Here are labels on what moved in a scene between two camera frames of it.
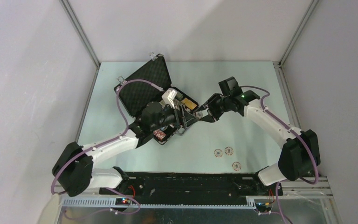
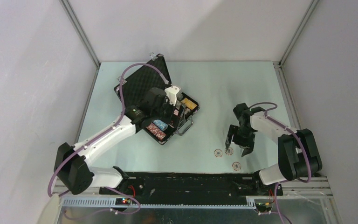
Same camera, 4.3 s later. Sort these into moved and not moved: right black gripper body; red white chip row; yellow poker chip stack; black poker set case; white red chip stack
Moved: right black gripper body
Not moved: white red chip stack; yellow poker chip stack; black poker set case; red white chip row
